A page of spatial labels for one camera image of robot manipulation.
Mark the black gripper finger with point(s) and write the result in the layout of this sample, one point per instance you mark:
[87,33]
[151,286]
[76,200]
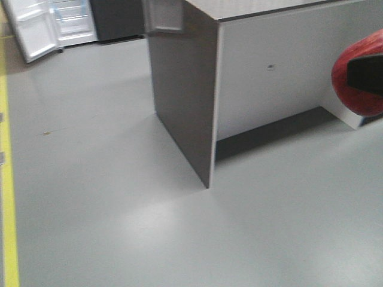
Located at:
[365,73]

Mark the red apple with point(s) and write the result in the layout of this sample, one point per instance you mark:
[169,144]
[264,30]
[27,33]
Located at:
[360,102]

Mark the dark closed fridge door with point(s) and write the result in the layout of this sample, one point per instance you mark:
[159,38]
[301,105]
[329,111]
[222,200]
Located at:
[117,19]

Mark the open fridge body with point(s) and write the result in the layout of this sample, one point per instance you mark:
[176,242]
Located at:
[73,22]

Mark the fridge door white inside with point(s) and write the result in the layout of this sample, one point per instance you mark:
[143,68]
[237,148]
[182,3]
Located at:
[32,26]

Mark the grey kitchen island cabinet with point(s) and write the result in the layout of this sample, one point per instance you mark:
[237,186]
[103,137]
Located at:
[221,68]

